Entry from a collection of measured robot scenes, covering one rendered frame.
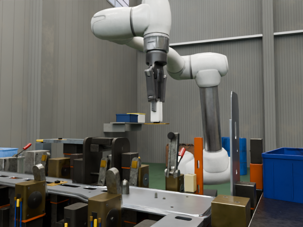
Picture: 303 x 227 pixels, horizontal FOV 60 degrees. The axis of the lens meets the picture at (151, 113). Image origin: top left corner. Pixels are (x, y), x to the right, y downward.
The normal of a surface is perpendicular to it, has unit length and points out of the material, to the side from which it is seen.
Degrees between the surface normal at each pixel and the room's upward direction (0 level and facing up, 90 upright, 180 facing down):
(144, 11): 87
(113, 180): 102
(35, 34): 90
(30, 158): 90
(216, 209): 90
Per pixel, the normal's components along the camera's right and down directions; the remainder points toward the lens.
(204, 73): -0.20, 0.33
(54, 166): -0.47, -0.04
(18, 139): 0.95, -0.02
